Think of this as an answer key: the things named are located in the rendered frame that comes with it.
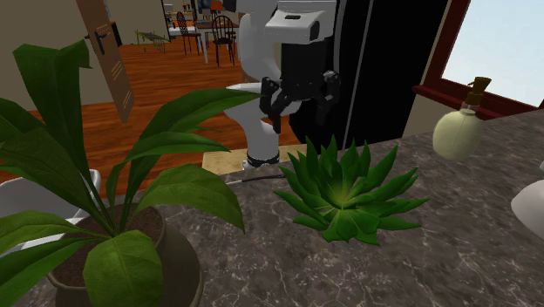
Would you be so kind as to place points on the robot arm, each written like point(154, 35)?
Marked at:
point(255, 42)

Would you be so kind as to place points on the white rounded vessel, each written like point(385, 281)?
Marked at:
point(531, 208)

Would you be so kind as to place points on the dining table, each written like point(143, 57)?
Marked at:
point(206, 27)

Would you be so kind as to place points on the tall black cabinet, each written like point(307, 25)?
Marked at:
point(382, 64)

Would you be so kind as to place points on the white rounded tub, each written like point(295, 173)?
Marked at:
point(29, 197)

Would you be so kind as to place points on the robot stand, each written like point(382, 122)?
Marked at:
point(221, 161)

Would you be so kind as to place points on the dark wooden chair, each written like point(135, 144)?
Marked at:
point(222, 36)
point(185, 27)

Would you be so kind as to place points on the green succulent plant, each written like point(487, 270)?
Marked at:
point(344, 200)

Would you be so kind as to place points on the red-framed window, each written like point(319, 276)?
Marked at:
point(497, 38)

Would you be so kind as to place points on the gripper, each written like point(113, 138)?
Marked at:
point(302, 68)

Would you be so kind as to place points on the large-leaf plant in brown pot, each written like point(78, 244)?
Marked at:
point(123, 268)

